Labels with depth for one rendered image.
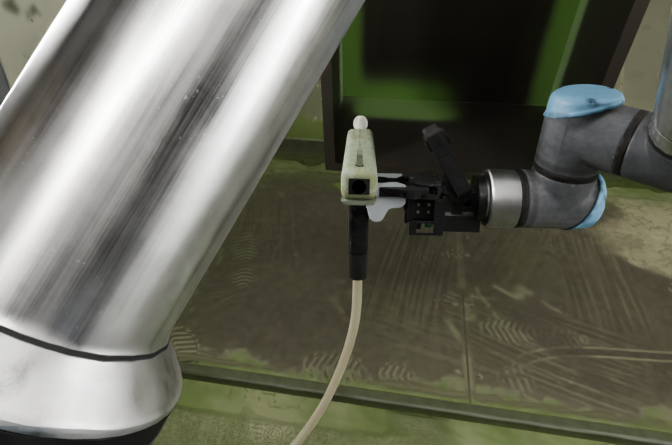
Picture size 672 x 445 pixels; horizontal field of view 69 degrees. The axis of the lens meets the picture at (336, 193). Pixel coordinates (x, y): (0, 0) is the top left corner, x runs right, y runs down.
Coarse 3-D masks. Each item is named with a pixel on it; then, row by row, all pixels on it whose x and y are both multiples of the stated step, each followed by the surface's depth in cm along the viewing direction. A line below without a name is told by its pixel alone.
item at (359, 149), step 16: (352, 144) 78; (368, 144) 78; (352, 160) 68; (368, 160) 68; (352, 176) 63; (368, 176) 63; (352, 192) 63; (368, 192) 63; (352, 208) 75; (352, 224) 76; (368, 224) 76; (352, 240) 76; (352, 256) 78; (352, 272) 79
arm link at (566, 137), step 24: (552, 96) 67; (576, 96) 64; (600, 96) 64; (552, 120) 67; (576, 120) 64; (600, 120) 63; (624, 120) 62; (552, 144) 68; (576, 144) 65; (600, 144) 63; (552, 168) 69; (576, 168) 67; (600, 168) 66
